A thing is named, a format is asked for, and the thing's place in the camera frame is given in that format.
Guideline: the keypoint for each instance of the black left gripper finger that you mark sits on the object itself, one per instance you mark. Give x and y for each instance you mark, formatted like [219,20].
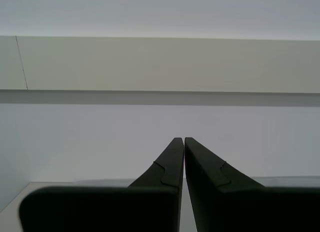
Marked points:
[250,209]
[112,209]

